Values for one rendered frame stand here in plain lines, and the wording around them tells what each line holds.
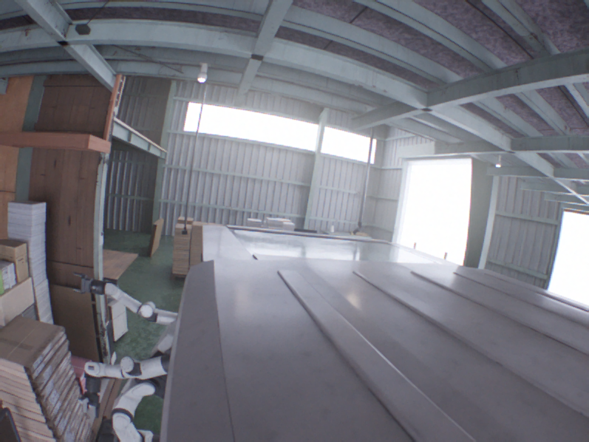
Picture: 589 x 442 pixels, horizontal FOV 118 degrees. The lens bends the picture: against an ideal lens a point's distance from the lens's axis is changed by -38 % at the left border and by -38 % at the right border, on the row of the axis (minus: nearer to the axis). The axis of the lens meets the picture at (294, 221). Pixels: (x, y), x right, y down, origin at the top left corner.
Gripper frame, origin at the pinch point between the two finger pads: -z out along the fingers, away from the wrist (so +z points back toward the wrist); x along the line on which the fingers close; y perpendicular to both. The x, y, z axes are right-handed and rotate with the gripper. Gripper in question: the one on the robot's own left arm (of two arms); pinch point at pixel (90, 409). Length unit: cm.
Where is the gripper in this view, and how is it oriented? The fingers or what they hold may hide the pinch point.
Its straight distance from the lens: 171.5
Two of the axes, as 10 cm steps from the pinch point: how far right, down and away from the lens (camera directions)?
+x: -9.8, 1.1, 1.6
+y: -1.9, -5.4, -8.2
